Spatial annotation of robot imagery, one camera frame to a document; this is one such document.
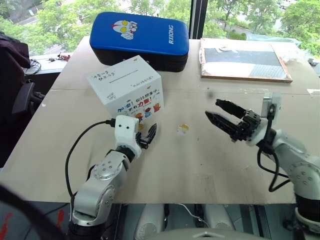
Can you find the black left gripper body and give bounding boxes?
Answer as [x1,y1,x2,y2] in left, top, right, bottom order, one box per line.
[135,131,152,151]

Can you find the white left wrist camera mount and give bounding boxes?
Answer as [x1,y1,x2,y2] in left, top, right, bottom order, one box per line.
[113,115,142,159]

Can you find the dark rounded shape red marks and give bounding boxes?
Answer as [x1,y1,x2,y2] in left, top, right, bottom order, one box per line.
[0,183,66,240]

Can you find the dark window frame post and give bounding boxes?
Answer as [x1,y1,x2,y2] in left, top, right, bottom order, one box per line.
[189,0,209,40]

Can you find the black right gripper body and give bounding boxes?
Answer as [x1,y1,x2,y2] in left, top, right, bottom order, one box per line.
[230,108,263,144]

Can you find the blue RXIONG kick pad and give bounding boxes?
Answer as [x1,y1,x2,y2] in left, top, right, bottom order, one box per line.
[89,11,190,73]

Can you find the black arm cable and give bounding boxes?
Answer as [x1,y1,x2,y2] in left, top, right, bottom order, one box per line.
[257,104,291,193]
[64,119,116,201]

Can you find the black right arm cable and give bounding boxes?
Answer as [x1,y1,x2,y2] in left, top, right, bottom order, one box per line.
[257,104,291,193]

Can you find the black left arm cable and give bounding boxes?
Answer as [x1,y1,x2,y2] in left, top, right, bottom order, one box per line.
[64,119,116,201]

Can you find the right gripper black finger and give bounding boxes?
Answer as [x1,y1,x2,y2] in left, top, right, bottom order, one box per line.
[215,98,248,120]
[204,111,241,141]

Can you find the clear plastic sheet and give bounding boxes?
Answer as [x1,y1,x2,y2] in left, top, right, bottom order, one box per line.
[245,33,301,46]

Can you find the white box with slot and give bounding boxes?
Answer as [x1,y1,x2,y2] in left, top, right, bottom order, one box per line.
[86,55,165,125]

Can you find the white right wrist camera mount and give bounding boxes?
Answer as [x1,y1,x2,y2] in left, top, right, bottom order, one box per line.
[249,91,283,148]

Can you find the thin white cable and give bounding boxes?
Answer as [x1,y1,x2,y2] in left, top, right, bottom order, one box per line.
[174,203,209,226]

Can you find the white rounded robot leg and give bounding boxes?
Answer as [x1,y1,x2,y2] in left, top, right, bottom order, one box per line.
[133,203,166,240]
[203,203,237,231]

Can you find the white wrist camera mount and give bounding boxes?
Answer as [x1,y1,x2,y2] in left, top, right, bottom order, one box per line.
[249,91,283,148]
[113,115,142,159]

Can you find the wooden framed dark board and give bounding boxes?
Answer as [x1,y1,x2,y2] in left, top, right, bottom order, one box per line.
[199,38,294,84]

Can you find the grey robot torso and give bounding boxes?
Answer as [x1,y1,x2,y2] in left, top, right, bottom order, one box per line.
[147,226,266,240]

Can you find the black office chair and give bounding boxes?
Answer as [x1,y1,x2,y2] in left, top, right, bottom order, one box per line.
[0,30,46,169]

